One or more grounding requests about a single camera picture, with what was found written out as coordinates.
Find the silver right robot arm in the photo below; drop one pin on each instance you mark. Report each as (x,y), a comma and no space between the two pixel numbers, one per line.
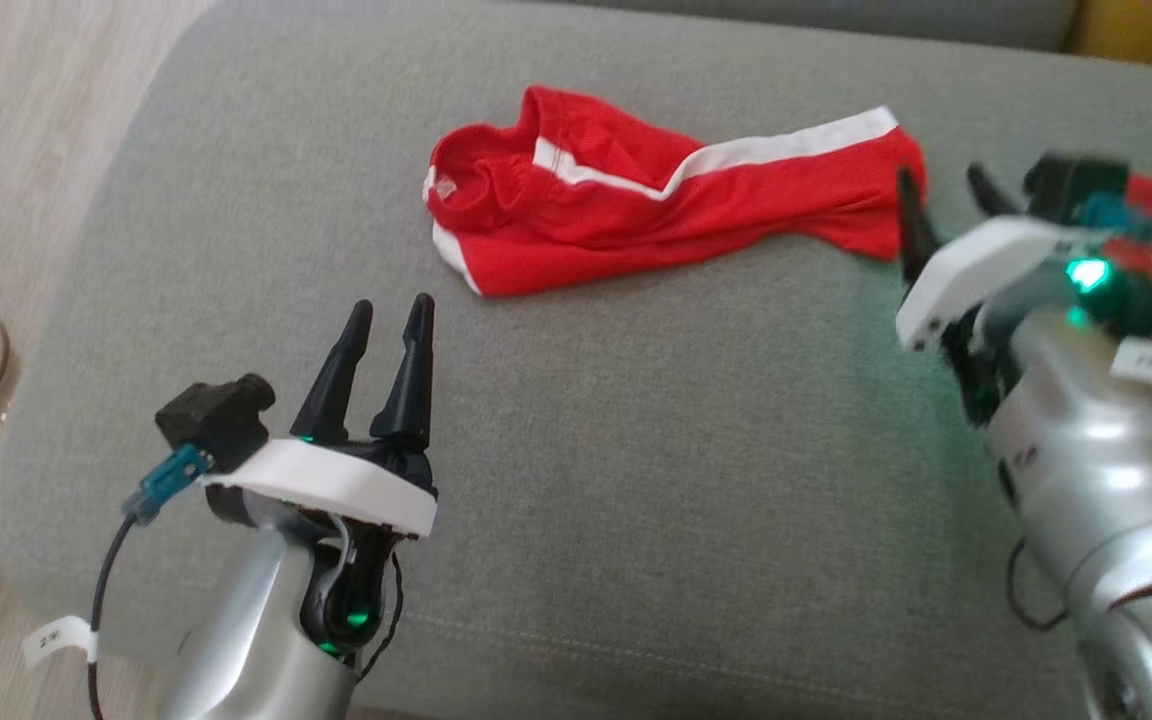
(1106,500)

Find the grey sofa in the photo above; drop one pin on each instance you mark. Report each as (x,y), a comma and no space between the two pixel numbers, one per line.
(636,500)

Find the red shorts with white stripes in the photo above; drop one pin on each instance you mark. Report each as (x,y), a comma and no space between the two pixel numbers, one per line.
(636,210)

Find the yellow sofa back cushion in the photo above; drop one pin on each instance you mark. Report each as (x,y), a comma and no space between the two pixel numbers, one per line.
(1151,30)

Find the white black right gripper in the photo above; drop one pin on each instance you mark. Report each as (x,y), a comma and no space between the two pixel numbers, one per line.
(976,265)

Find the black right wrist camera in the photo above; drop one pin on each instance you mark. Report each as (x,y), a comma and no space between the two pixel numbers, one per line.
(1071,180)

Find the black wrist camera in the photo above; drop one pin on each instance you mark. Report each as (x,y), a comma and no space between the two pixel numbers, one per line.
(216,415)
(1071,180)

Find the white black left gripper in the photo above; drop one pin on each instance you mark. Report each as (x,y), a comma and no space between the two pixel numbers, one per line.
(336,485)

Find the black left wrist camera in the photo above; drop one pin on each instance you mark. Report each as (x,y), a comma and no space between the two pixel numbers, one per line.
(216,415)

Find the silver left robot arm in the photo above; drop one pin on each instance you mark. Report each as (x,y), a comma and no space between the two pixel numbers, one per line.
(246,640)

